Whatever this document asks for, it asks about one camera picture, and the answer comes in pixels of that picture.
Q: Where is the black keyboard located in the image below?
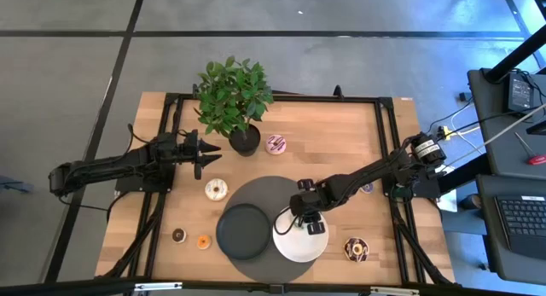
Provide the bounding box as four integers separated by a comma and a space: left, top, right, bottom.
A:
494, 194, 546, 261

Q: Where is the white plate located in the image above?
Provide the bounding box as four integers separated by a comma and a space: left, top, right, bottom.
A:
271, 206, 330, 264

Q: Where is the large chocolate donut pink drizzle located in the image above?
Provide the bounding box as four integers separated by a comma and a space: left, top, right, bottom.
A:
343, 236, 370, 264

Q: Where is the green plant in black pot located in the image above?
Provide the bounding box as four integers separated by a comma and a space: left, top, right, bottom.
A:
194, 55, 275, 158

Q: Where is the pink iced donut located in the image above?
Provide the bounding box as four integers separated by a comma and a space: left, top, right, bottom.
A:
264, 134, 288, 156

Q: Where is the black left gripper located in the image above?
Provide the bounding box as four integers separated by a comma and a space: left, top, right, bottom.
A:
177, 129, 224, 181

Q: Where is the white cable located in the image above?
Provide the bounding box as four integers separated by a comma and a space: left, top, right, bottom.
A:
445, 102, 546, 168

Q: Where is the silver metal bracket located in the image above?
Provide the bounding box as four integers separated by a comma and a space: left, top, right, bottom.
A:
369, 286, 421, 296
133, 281, 183, 293

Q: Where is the dark grey plate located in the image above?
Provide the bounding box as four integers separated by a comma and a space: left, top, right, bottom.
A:
215, 203, 273, 262

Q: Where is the white paper sheet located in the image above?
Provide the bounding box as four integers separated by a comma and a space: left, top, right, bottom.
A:
437, 193, 458, 212

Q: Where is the red handled screwdriver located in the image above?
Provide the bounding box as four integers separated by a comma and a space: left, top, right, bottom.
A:
514, 131, 546, 166

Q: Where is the round grey woven placemat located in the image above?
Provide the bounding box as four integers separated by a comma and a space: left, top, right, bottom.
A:
221, 175, 322, 285

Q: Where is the black metal table frame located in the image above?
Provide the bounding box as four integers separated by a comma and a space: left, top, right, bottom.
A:
96, 84, 456, 287

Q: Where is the white iced sprinkled donut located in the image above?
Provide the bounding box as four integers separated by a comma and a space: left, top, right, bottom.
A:
204, 177, 229, 202

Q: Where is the black crossbeam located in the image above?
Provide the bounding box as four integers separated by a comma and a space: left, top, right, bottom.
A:
0, 276, 546, 296

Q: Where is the black side desk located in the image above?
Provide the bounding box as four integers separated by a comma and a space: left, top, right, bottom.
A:
467, 67, 546, 177
475, 174, 546, 287

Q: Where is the black power adapter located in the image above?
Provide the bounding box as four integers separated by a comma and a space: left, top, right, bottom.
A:
506, 72, 535, 114

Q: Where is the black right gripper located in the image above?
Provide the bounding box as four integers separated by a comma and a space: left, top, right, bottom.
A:
288, 177, 329, 237

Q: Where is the black diagonal pole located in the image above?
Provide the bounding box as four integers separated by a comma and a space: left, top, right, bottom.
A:
484, 25, 546, 84

